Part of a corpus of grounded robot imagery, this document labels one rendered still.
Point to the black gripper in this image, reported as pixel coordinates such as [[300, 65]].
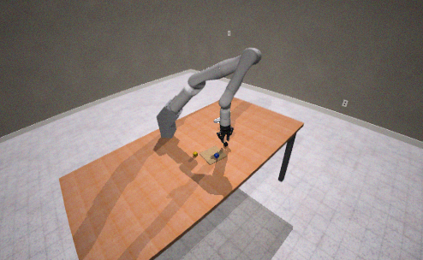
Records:
[[228, 132]]

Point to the tan flat mat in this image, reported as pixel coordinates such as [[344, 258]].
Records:
[[208, 155]]

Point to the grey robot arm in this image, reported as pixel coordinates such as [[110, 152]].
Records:
[[238, 65]]

